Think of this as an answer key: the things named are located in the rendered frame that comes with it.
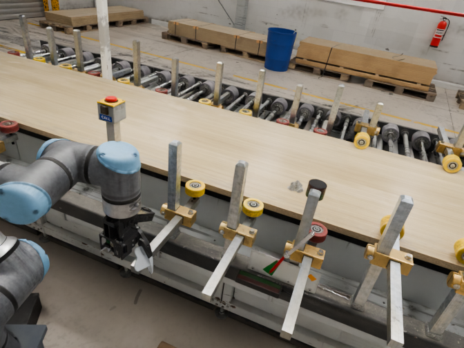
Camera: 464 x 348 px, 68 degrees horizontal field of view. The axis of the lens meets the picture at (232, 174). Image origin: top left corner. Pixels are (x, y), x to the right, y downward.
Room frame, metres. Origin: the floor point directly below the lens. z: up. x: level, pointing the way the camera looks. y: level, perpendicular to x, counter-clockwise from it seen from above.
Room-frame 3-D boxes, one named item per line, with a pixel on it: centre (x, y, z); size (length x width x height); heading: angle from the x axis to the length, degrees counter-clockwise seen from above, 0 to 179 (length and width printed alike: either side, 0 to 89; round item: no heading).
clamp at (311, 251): (0.90, -0.29, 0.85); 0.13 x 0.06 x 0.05; 72
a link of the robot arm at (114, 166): (0.66, 0.26, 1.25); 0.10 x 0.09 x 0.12; 85
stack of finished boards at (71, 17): (8.70, 3.64, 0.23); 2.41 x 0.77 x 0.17; 159
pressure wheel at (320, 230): (0.97, -0.33, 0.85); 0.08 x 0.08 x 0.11
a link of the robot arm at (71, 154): (0.66, 0.37, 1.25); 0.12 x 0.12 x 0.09; 85
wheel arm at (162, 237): (0.95, 0.20, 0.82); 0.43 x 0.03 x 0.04; 162
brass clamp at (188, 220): (1.05, 0.19, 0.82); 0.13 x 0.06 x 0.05; 72
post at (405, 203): (0.83, -0.51, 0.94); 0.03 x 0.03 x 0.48; 72
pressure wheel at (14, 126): (1.44, 1.09, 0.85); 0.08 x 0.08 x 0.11
